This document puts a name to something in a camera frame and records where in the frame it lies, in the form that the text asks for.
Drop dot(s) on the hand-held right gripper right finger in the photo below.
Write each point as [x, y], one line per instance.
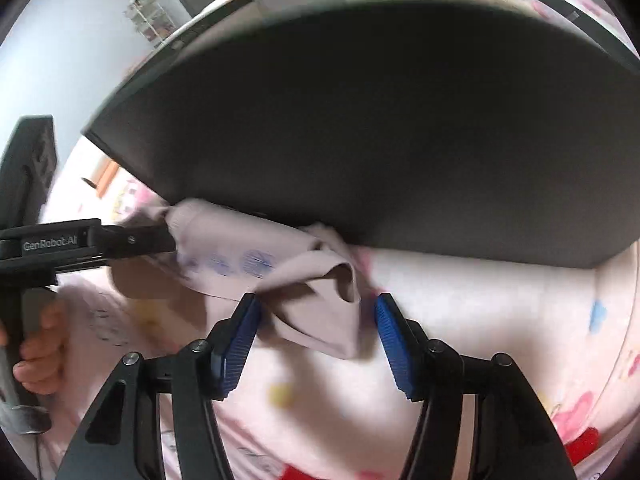
[392, 342]

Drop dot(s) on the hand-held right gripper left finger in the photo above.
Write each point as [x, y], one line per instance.
[239, 342]

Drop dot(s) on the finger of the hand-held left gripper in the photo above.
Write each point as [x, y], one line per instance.
[142, 241]

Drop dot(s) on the mauve garment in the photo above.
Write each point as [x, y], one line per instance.
[280, 270]

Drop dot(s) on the black storage box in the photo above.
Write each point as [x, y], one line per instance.
[375, 130]

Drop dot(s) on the person's left hand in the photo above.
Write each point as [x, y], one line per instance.
[47, 345]

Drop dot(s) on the pink printed blanket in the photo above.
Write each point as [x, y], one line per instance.
[500, 320]

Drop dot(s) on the white shelf rack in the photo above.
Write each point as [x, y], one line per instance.
[150, 22]

